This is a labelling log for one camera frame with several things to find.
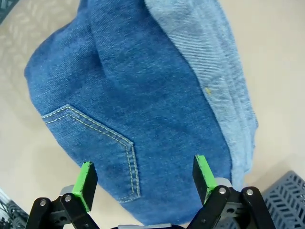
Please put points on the grey plastic lattice basket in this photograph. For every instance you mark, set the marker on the grey plastic lattice basket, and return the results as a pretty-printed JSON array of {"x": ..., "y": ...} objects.
[
  {"x": 3, "y": 9},
  {"x": 288, "y": 198}
]

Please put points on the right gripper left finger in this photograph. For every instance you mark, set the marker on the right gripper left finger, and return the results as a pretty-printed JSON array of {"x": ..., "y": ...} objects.
[{"x": 87, "y": 181}]

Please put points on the dark blue denim shorts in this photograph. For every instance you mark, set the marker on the dark blue denim shorts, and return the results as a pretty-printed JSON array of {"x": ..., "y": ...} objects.
[{"x": 143, "y": 95}]

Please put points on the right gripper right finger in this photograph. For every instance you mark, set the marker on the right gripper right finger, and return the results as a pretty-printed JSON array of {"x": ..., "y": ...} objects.
[{"x": 202, "y": 176}]

